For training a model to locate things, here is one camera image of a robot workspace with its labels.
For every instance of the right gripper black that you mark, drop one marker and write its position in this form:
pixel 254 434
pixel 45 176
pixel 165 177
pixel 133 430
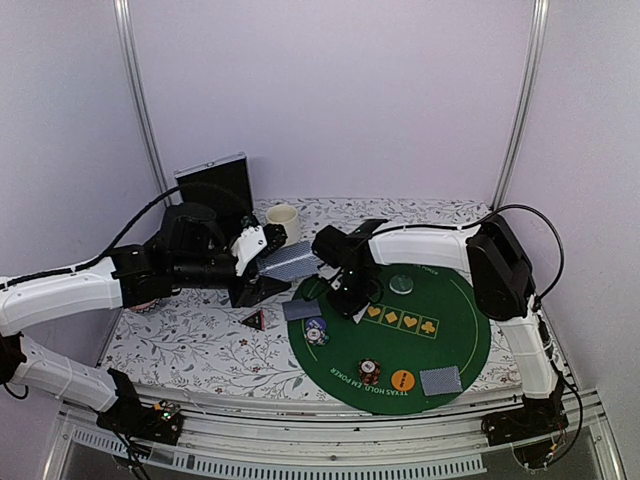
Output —
pixel 349 310

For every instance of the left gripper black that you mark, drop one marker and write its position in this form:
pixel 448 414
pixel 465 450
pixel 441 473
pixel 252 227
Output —
pixel 250 293

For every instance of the black triangular button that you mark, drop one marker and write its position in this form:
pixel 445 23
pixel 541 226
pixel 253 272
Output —
pixel 255 320

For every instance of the clear dealer button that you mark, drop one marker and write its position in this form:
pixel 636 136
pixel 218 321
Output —
pixel 401 284

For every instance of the dealt playing card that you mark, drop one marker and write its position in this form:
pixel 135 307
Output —
pixel 441 381
pixel 298 309

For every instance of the blue playing card deck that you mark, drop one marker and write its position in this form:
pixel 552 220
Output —
pixel 290 263

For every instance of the purple small blind button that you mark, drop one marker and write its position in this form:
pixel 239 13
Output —
pixel 317 323

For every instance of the small poker chip stack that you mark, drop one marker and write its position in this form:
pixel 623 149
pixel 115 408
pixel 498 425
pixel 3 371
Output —
pixel 316 336

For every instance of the orange big blind button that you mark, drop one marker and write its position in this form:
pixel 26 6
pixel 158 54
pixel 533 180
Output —
pixel 403 380

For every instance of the aluminium poker chip case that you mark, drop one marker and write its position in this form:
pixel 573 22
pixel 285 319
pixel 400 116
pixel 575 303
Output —
pixel 215 190

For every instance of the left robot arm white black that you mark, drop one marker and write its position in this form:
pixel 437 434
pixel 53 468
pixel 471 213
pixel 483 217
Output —
pixel 189 251

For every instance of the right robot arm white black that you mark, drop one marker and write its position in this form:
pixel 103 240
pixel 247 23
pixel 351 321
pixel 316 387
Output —
pixel 486 253

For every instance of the white ceramic cup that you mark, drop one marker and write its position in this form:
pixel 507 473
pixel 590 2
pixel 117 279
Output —
pixel 288 217

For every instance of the green round poker mat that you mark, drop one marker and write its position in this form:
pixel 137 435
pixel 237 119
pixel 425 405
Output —
pixel 436 325

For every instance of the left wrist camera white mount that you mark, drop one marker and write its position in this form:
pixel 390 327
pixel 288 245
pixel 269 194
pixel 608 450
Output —
pixel 256 241

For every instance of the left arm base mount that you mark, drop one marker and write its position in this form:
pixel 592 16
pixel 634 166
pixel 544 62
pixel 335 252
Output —
pixel 160 423

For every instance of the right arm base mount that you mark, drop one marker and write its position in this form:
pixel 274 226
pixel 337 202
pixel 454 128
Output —
pixel 525 425

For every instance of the left aluminium frame post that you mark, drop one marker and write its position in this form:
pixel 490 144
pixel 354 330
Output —
pixel 127 42

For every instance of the aluminium frame post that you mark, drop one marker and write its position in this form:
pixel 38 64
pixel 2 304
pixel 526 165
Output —
pixel 127 42
pixel 534 53

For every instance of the right aluminium frame post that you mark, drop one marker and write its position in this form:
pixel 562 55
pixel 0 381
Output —
pixel 534 53

